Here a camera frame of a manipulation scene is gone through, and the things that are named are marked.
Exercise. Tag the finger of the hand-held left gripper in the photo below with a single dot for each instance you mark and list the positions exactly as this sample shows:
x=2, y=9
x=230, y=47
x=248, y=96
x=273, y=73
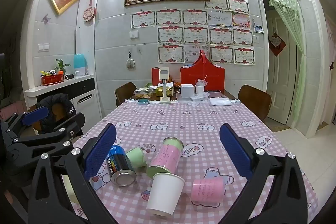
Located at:
x=35, y=114
x=57, y=138

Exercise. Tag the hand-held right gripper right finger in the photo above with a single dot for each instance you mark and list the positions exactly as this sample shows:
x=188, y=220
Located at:
x=236, y=151

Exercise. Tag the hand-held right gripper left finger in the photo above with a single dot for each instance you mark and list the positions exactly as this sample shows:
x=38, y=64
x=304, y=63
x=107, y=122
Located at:
x=101, y=151

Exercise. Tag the small green cup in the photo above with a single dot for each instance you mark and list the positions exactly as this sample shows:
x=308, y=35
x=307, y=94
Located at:
x=136, y=157

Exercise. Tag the short pink cup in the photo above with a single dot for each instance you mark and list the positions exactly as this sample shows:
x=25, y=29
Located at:
x=207, y=191

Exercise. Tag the tall pink green cup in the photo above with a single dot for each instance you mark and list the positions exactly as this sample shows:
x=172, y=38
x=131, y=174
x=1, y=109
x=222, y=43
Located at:
x=166, y=158

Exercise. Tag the clear plastic cup with straws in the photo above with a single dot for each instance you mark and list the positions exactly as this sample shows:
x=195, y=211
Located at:
x=200, y=90

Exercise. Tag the white paper cup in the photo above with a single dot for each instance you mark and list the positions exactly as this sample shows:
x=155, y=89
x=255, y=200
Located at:
x=164, y=192

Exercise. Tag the blue metal can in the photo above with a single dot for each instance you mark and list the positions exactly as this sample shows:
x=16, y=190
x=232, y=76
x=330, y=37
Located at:
x=119, y=161

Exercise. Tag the black jacket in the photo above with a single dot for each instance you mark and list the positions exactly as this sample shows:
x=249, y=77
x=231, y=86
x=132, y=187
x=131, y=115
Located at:
x=59, y=102

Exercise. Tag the white cabinet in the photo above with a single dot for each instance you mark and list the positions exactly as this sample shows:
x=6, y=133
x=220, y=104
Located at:
x=86, y=98

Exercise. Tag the pink checked tablecloth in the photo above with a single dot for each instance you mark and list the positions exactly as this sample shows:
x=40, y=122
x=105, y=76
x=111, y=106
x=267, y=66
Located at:
x=189, y=129

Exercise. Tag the white plastic bag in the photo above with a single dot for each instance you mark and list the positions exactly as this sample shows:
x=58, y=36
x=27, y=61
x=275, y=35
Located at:
x=221, y=101

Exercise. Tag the brown wooden chair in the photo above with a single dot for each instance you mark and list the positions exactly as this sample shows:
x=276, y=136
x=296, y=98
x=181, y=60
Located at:
x=124, y=91
x=254, y=100

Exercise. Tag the potted green plant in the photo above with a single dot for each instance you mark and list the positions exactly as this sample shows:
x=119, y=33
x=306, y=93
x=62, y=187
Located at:
x=61, y=65

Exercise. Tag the small teal box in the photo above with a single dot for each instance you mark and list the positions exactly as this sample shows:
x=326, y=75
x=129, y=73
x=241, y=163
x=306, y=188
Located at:
x=143, y=101

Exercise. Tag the blue humidifier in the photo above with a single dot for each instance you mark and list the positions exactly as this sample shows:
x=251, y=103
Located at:
x=80, y=62

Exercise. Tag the food tray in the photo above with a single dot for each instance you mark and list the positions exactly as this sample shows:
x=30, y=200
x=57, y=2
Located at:
x=143, y=92

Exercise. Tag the white door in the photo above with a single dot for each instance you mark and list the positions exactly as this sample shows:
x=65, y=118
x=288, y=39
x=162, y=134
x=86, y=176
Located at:
x=281, y=87

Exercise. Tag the white square box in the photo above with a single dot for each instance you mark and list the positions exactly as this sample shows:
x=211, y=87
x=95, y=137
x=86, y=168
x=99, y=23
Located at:
x=187, y=91

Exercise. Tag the gold box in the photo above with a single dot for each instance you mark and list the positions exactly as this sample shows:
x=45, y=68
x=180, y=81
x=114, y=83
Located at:
x=158, y=91

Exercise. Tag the red box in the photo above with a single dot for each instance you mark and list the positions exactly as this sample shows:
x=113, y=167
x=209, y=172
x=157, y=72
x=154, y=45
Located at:
x=155, y=77

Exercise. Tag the purple butterfly sticker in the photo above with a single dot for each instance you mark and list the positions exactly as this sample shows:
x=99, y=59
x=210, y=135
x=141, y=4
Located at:
x=46, y=18

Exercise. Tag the white desk lamp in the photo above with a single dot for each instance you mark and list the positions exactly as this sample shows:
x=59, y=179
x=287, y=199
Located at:
x=164, y=73

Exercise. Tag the green door curtain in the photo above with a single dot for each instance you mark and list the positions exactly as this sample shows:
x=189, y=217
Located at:
x=302, y=69

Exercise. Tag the red diamond door decoration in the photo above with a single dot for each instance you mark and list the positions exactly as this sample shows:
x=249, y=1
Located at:
x=277, y=44

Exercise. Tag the white wall switch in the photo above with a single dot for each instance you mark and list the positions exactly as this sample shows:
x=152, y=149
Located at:
x=134, y=34
x=43, y=47

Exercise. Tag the hanging wall brush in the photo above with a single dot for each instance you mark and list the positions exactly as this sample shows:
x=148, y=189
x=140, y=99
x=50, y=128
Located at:
x=130, y=63

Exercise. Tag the round red wall ornament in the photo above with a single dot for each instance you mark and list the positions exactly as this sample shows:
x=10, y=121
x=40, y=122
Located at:
x=89, y=14

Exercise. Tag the group of wall certificates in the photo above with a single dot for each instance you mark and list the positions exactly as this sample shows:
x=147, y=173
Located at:
x=194, y=35

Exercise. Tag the small wall photo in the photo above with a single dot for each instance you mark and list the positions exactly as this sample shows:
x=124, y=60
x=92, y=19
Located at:
x=258, y=29

